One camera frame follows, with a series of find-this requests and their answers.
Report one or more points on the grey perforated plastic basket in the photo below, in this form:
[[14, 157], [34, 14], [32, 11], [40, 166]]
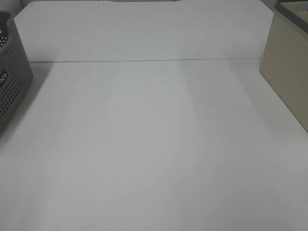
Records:
[[15, 72]]

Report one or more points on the beige storage box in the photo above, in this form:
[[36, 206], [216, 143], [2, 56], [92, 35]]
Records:
[[285, 60]]

